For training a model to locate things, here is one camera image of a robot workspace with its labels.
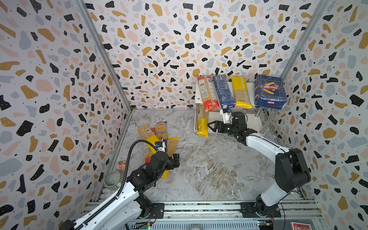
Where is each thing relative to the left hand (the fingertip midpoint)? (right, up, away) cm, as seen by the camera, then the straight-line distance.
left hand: (173, 154), depth 77 cm
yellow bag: (+18, +17, +23) cm, 34 cm away
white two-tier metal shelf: (+57, +21, +33) cm, 70 cm away
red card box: (+62, -33, -8) cm, 70 cm away
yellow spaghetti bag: (-4, +3, +21) cm, 22 cm away
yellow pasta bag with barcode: (-22, +9, +24) cm, 33 cm away
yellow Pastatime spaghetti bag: (+38, +33, +3) cm, 50 cm away
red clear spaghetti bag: (+19, +33, +1) cm, 38 cm away
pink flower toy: (-33, -9, +11) cm, 36 cm away
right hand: (+21, +17, +9) cm, 28 cm away
